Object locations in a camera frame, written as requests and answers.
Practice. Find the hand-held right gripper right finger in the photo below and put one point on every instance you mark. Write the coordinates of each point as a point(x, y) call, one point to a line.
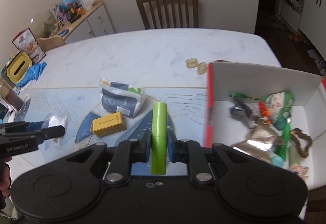
point(170, 142)

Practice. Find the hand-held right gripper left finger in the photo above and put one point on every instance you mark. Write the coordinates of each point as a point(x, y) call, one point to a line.
point(148, 141)

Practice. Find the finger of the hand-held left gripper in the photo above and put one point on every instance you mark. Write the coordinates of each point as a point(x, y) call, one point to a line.
point(52, 132)
point(34, 127)

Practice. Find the bag of clear white beads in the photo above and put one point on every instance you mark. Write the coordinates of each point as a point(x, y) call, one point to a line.
point(57, 121)

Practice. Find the green tube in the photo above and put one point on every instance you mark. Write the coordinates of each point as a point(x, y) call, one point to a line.
point(159, 122)

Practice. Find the bag of black beads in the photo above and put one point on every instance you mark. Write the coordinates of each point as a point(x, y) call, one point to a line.
point(240, 112)

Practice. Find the shiny gold foil packet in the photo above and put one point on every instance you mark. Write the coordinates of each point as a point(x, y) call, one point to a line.
point(259, 141)

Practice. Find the red cardboard box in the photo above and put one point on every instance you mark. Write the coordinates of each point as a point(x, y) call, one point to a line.
point(254, 79)

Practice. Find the green sachet with tassel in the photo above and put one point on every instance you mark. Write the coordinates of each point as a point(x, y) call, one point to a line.
point(282, 104)

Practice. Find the pale grey-green cylinder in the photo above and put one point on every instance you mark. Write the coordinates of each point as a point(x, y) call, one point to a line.
point(293, 160)

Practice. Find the person's left hand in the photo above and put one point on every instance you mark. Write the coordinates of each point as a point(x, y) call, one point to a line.
point(4, 178)

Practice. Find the blue printed table mat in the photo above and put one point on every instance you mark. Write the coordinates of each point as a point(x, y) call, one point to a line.
point(63, 102)

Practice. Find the glass cup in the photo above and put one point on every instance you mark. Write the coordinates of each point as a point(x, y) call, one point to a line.
point(12, 98)

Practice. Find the yellow box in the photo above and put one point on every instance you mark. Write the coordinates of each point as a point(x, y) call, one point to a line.
point(109, 124)

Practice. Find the white bag with dark label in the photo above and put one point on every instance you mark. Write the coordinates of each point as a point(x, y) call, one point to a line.
point(122, 99)

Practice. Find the blue cloth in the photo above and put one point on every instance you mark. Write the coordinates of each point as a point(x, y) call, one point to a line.
point(31, 74)

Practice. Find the yellow tin with slot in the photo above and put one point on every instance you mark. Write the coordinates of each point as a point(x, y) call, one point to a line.
point(17, 67)

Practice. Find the red and white snack box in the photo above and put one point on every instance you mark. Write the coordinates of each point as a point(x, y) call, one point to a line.
point(29, 44)

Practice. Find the light wooden chair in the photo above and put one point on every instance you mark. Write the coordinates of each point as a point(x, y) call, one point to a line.
point(52, 42)

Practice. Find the small teal packet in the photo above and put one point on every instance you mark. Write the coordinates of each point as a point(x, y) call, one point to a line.
point(277, 160)

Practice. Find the pile of small toys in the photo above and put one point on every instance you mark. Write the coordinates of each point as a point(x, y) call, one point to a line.
point(67, 14)

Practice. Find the wooden sideboard with white drawers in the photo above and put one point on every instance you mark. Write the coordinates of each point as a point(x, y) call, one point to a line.
point(98, 21)

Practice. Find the blue globe toy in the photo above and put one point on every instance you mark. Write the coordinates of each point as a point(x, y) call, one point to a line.
point(69, 1)

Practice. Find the dark wooden chair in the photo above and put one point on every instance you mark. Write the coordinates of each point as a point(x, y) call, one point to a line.
point(166, 9)

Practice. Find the clear plastic bag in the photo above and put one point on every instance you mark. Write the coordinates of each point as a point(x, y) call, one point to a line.
point(87, 2)

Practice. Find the orange slippers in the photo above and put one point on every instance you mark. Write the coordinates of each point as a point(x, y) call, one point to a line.
point(295, 36)

